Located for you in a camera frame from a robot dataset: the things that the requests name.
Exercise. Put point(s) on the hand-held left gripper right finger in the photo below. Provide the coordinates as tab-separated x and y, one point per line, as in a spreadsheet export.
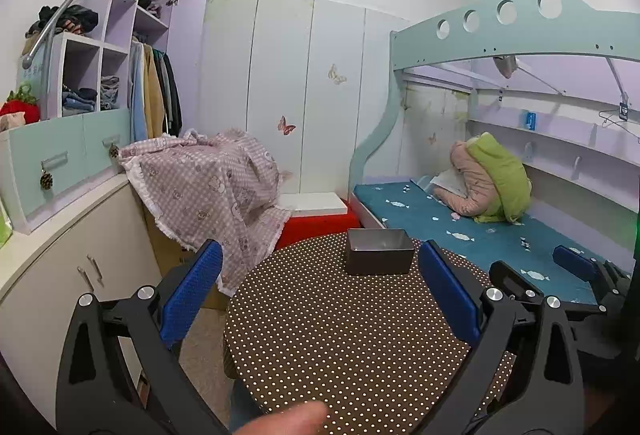
447	290

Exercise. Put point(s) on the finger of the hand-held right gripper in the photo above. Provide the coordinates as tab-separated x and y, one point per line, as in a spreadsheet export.
575	263
515	282

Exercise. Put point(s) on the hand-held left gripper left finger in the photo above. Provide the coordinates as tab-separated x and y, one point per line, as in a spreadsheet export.
192	285

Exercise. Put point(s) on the grey metal box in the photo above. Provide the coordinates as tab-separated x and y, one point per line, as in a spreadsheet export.
380	261

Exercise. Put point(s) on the cardboard box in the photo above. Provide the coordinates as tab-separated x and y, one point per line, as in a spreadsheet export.
162	240

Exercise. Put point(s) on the pink checked cloth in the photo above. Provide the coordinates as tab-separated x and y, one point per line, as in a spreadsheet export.
210	185

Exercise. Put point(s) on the green blanket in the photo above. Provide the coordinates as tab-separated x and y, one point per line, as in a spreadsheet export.
505	180

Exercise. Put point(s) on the white pillow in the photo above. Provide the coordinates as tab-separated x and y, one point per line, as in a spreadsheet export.
450	183

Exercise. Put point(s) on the pink padded coat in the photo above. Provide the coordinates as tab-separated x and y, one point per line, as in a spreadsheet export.
470	180

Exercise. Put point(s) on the round polka-dot table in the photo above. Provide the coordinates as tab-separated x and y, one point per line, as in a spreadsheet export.
340	340

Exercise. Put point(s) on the white cabinet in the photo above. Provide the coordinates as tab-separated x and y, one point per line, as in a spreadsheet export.
75	255

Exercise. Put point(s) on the red storage box white lid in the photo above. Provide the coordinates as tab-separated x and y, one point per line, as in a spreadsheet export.
320	226

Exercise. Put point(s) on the small butterfly sticker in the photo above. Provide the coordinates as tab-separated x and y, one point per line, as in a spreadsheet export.
432	138

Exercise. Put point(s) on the pinecone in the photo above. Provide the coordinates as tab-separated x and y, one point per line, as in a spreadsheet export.
114	152
47	180

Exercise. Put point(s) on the pink butterfly sticker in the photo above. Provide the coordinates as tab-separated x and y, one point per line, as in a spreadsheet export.
286	125

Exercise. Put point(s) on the teal drawer unit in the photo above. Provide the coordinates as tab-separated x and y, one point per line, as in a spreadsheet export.
75	140

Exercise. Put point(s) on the green packet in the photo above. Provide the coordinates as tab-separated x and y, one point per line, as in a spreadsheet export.
4	227

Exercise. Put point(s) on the hanging clothes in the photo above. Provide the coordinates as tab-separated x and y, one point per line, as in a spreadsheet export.
155	90

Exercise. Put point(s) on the folded grey clothes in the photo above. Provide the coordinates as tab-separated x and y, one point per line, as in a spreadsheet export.
110	92

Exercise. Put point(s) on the grey hanging lamp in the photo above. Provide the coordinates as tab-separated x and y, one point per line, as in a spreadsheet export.
505	64

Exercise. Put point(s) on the folded blue clothes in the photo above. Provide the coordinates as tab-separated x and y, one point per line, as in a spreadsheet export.
80	101

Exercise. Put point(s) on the red strawberry plush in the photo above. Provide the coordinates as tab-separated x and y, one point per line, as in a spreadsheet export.
25	111

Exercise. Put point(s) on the pale yellow butterfly sticker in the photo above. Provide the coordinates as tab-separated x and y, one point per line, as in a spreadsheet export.
337	74

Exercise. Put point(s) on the white wardrobe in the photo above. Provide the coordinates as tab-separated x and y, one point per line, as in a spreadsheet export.
280	40

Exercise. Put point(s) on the lilac shelf unit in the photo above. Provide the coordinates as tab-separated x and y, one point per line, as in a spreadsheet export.
120	10

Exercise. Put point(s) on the dark clothes pile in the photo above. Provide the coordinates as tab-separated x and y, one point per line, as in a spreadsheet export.
75	17

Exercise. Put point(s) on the lilac wall shelf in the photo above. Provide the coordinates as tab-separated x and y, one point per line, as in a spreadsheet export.
560	140

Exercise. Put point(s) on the small blue wall item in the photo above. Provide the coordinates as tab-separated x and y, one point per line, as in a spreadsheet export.
530	119

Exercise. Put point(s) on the teal bunk bed frame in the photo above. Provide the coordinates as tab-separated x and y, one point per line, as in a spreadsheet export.
525	40

